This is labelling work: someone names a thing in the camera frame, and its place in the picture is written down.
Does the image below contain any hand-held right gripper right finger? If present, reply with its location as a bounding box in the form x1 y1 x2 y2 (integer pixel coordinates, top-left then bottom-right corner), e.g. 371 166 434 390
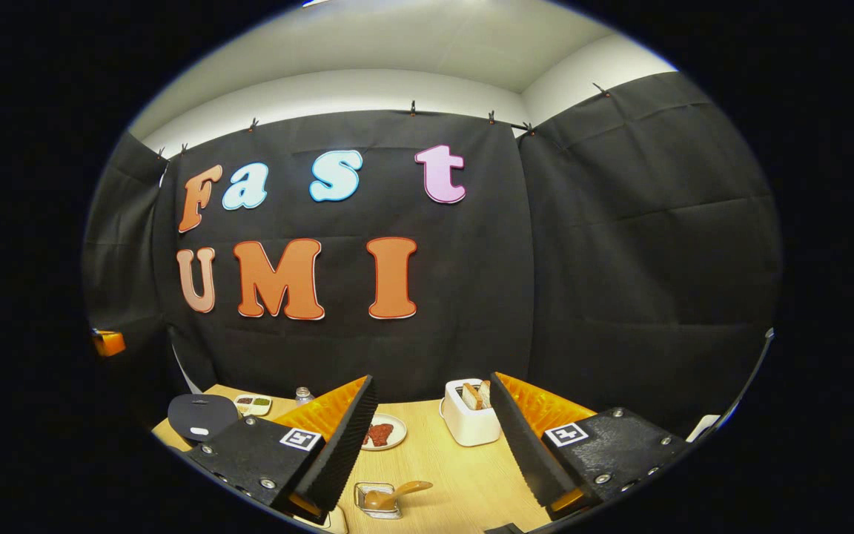
489 371 693 521

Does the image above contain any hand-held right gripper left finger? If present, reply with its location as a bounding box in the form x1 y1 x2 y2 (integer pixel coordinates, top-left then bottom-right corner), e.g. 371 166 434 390
185 375 380 527

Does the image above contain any wooden spoon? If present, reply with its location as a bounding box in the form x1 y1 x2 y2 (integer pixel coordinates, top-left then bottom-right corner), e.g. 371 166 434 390
363 481 434 511

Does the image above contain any black rice cooker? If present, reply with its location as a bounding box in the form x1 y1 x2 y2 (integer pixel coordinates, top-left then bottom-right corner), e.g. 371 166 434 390
168 394 241 448

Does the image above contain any white round plate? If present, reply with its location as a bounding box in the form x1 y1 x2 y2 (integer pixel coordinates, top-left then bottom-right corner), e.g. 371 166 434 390
362 413 408 452

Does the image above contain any white toaster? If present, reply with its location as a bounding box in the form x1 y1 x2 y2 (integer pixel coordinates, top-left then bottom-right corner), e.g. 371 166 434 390
440 378 502 447

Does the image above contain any white divided grain dish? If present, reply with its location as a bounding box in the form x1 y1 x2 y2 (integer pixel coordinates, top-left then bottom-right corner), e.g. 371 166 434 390
234 394 274 417

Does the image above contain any black backdrop cloth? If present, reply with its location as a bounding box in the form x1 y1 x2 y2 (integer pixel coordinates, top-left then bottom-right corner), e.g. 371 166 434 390
82 72 782 438

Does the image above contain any white panel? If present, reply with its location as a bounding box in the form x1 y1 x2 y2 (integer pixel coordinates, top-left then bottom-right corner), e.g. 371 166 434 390
686 414 722 444

